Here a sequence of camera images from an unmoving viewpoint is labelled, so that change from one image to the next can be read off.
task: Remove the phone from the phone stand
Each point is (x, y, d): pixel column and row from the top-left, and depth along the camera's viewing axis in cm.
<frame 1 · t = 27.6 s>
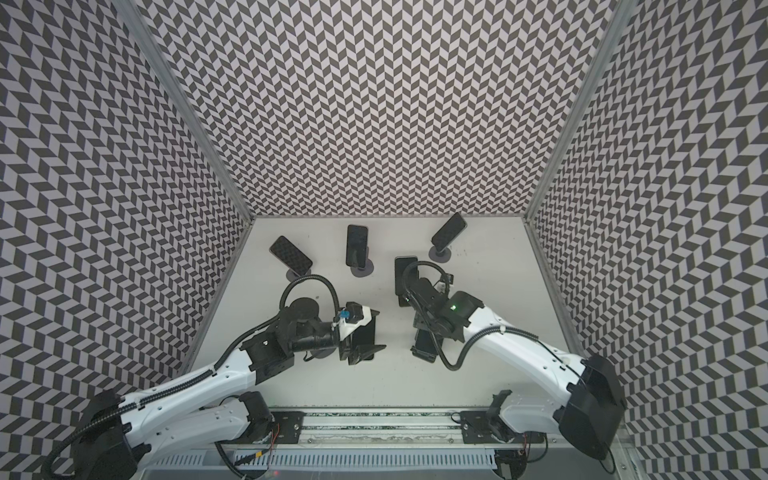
left hand: (379, 330, 69), fingers open
right hand: (432, 327, 78), fingers open
phone back left: (283, 249, 104), point 6 cm above the table
round grey stand back left: (292, 275, 102), point 2 cm above the table
phone back centre: (357, 246, 98), point 11 cm above the table
round grey stand back centre: (363, 272, 103), on the table
phone centre on black stand: (397, 275, 89), point 12 cm above the table
phone back right: (453, 227, 100), point 14 cm above the table
round grey stand back right: (439, 257, 107), on the table

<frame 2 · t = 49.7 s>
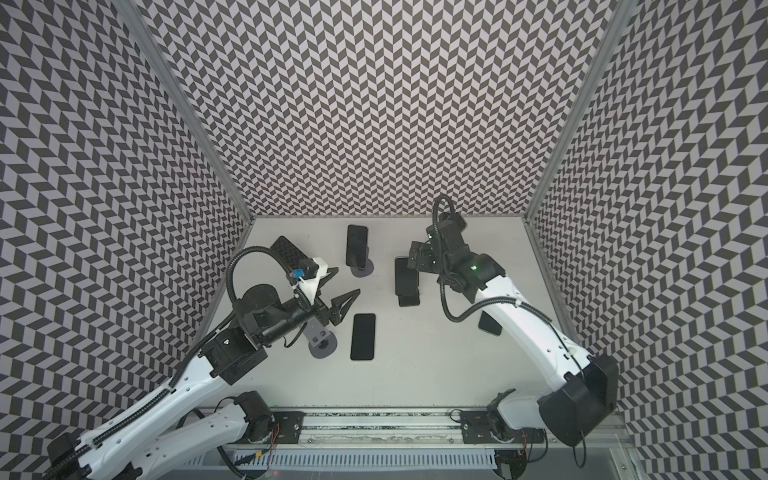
left hand: (346, 283, 66), fingers open
right hand: (423, 262, 77), fingers open
round grey stand front left: (322, 341, 82), point 7 cm above the table
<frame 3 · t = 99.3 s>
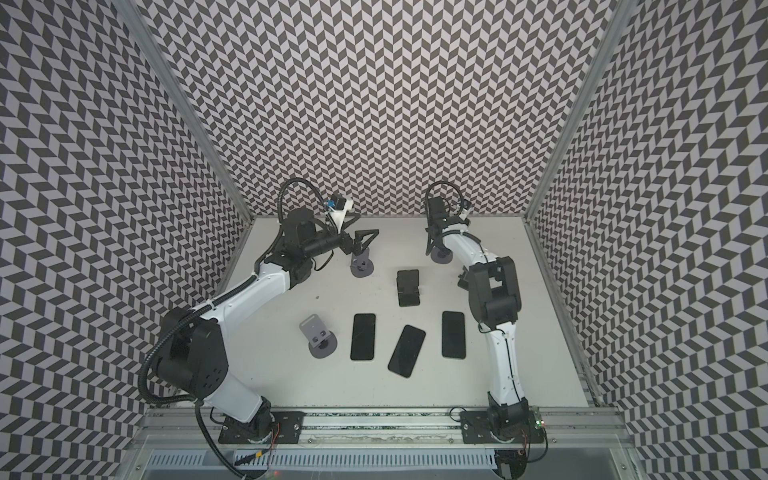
left hand: (369, 224, 79), fingers open
right hand: (452, 234, 102), fingers open
phone back centre: (407, 351, 86), on the table
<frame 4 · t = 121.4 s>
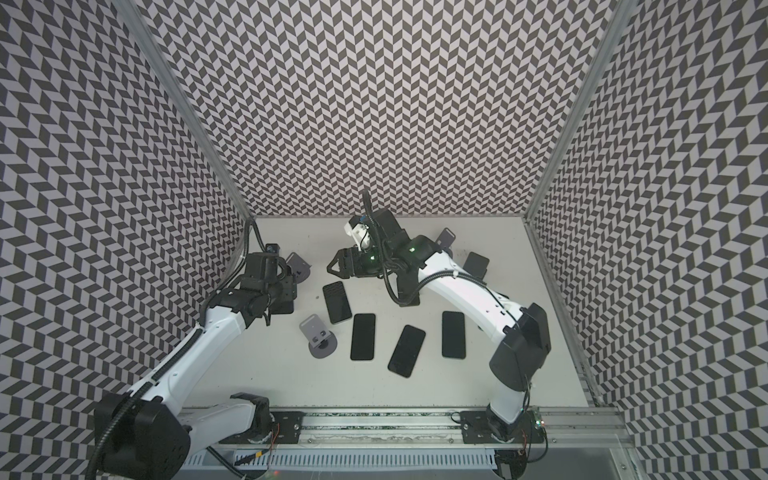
left hand: (280, 282, 83), fingers open
right hand: (337, 279, 71), fingers open
